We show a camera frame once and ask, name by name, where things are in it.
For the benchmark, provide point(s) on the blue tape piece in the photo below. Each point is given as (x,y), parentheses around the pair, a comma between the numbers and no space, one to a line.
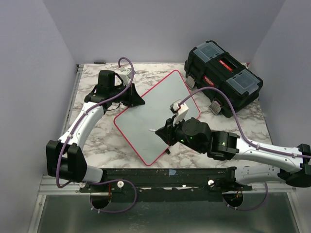
(172,172)

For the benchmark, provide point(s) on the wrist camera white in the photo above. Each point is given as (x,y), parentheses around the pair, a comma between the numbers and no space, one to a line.
(179,111)
(126,75)

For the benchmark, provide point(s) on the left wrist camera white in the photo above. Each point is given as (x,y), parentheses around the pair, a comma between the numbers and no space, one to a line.
(126,75)

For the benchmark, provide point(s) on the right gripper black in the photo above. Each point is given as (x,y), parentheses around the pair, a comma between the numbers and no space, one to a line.
(166,132)

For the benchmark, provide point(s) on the black mounting base rail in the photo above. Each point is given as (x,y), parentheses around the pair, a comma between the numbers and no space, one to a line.
(155,184)

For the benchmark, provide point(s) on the pink-framed whiteboard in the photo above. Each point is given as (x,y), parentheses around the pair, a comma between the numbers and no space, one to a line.
(135,123)

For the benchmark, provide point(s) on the black toolbox with red handle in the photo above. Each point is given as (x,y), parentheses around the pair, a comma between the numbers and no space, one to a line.
(209,65)

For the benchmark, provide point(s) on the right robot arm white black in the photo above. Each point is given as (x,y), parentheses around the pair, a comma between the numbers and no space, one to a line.
(283,164)

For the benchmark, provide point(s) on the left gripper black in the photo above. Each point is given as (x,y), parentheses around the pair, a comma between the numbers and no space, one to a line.
(134,99)

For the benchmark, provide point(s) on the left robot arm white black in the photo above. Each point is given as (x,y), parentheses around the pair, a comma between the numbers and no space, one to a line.
(65,158)

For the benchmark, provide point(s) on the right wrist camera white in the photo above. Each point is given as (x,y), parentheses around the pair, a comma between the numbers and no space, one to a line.
(179,111)

